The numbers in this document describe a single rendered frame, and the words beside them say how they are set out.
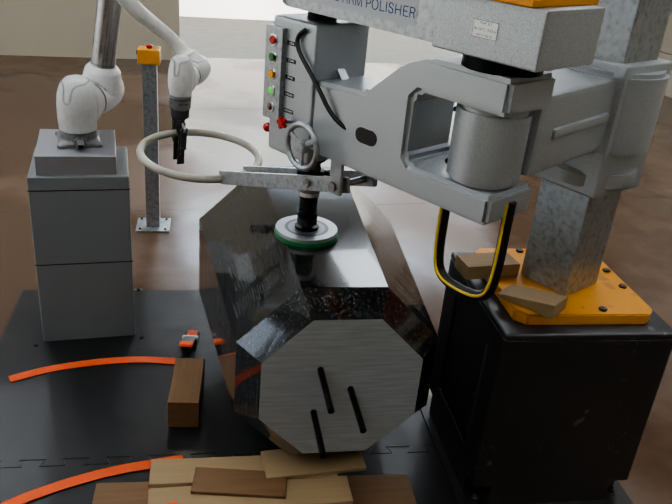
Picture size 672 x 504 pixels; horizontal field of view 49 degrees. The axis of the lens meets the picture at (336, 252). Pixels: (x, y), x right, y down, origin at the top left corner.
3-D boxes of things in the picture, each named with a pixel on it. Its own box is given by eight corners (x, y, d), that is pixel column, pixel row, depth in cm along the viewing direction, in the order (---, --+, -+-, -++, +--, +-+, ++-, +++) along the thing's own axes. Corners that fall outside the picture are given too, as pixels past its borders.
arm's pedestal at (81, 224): (30, 351, 324) (11, 182, 289) (39, 295, 367) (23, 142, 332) (147, 342, 338) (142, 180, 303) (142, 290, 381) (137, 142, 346)
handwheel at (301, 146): (337, 172, 222) (341, 124, 216) (312, 178, 216) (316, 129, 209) (305, 158, 232) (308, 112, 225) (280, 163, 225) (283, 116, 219)
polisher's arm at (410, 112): (521, 247, 200) (560, 67, 179) (470, 268, 185) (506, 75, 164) (338, 167, 247) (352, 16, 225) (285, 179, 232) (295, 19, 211)
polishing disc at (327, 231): (327, 216, 263) (328, 213, 263) (344, 242, 245) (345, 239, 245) (269, 218, 257) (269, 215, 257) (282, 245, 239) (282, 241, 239)
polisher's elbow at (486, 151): (471, 161, 204) (483, 91, 196) (531, 181, 193) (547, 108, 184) (430, 174, 191) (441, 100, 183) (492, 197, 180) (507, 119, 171)
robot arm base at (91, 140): (57, 152, 300) (56, 139, 297) (54, 133, 318) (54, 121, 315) (104, 151, 307) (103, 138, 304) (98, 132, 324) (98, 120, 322)
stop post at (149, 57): (170, 219, 463) (168, 44, 416) (169, 232, 446) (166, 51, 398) (138, 218, 460) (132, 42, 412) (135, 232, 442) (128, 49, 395)
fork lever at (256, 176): (383, 184, 232) (382, 168, 231) (339, 196, 220) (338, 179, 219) (254, 176, 282) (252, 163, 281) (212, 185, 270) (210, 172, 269)
